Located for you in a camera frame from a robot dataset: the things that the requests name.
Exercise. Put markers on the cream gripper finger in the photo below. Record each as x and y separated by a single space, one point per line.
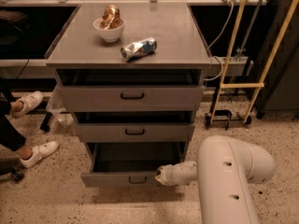
158 176

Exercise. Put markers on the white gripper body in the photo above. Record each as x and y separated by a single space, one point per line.
171 174

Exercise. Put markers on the grey bottom drawer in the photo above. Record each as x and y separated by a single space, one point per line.
130 164

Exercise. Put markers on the grey drawer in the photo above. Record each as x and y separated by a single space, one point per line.
136 132
130 164
125 98

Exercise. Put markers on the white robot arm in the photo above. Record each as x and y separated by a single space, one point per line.
223 170

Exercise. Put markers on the grey middle drawer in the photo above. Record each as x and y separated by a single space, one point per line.
136 132

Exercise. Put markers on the grey top drawer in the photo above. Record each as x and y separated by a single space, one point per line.
125 98

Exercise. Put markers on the grey metal drawer cabinet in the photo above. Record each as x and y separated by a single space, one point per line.
82 58

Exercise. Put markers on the white sneaker lower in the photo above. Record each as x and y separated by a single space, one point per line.
39 153

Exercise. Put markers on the white sneaker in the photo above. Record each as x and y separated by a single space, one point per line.
39 153
26 104

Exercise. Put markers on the clear plastic bag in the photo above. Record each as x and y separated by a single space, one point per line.
56 107

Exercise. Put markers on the crushed silver blue can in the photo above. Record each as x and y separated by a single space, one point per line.
138 49

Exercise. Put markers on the white ceramic bowl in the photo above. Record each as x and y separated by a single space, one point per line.
109 35

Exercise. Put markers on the white sneaker upper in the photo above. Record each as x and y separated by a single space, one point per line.
26 104

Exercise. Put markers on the black chair base caster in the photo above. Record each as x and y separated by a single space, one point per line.
16 175

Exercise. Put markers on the black trouser leg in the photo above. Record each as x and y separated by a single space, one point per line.
9 136

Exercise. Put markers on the gold crumpled snack bag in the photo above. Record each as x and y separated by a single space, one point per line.
111 18

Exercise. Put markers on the dark bag on shelf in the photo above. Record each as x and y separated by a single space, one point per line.
13 24

